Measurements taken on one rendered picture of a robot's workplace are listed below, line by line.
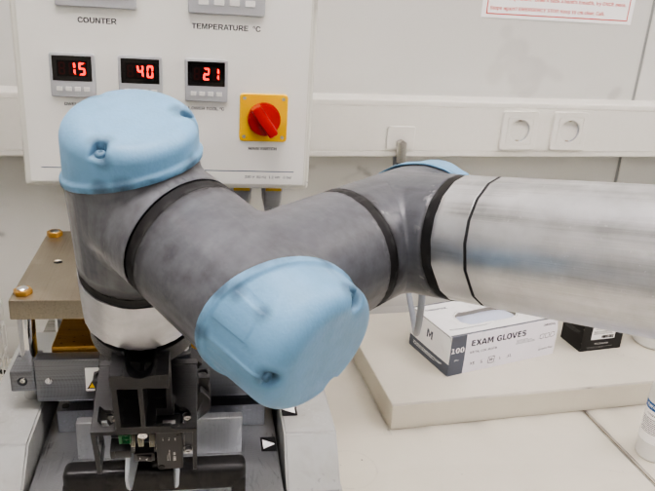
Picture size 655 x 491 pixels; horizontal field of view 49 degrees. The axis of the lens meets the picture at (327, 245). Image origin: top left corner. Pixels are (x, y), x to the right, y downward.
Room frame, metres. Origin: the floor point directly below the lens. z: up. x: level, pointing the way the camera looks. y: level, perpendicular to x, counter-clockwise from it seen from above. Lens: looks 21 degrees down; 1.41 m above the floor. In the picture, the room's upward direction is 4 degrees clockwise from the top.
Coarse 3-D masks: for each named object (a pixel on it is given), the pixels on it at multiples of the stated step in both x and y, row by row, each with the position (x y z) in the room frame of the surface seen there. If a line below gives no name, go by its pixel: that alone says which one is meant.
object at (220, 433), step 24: (72, 432) 0.58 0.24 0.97; (216, 432) 0.56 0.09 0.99; (240, 432) 0.56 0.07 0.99; (264, 432) 0.60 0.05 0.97; (48, 456) 0.54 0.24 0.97; (72, 456) 0.54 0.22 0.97; (192, 456) 0.55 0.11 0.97; (264, 456) 0.56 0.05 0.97; (48, 480) 0.50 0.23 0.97; (264, 480) 0.52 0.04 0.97
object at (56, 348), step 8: (64, 320) 0.64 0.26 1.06; (72, 320) 0.64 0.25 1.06; (80, 320) 0.64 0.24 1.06; (64, 328) 0.62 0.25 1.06; (72, 328) 0.62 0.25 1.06; (80, 328) 0.62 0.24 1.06; (88, 328) 0.62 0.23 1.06; (56, 336) 0.60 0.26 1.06; (64, 336) 0.60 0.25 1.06; (72, 336) 0.60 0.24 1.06; (80, 336) 0.61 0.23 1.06; (88, 336) 0.61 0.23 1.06; (56, 344) 0.59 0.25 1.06; (64, 344) 0.59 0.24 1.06; (72, 344) 0.59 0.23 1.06; (80, 344) 0.59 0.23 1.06; (88, 344) 0.59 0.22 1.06; (56, 352) 0.58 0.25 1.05
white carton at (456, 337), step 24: (432, 312) 1.11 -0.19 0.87; (456, 312) 1.12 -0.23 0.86; (480, 312) 1.14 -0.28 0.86; (504, 312) 1.13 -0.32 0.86; (432, 336) 1.06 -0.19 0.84; (456, 336) 1.02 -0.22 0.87; (480, 336) 1.04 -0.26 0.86; (504, 336) 1.06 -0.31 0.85; (528, 336) 1.09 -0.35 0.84; (552, 336) 1.11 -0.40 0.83; (432, 360) 1.05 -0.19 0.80; (456, 360) 1.02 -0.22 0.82; (480, 360) 1.04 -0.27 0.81; (504, 360) 1.07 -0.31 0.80
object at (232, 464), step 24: (216, 456) 0.50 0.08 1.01; (240, 456) 0.51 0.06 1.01; (72, 480) 0.47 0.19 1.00; (96, 480) 0.47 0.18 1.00; (120, 480) 0.47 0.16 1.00; (144, 480) 0.48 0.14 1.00; (168, 480) 0.48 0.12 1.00; (192, 480) 0.48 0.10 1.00; (216, 480) 0.49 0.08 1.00; (240, 480) 0.49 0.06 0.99
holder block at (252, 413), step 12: (60, 408) 0.58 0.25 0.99; (72, 408) 0.58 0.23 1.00; (84, 408) 0.58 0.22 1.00; (216, 408) 0.60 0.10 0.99; (228, 408) 0.60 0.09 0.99; (240, 408) 0.60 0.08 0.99; (252, 408) 0.61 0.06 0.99; (264, 408) 0.61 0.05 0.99; (60, 420) 0.57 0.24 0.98; (72, 420) 0.57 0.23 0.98; (252, 420) 0.61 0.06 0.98; (60, 432) 0.57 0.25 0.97
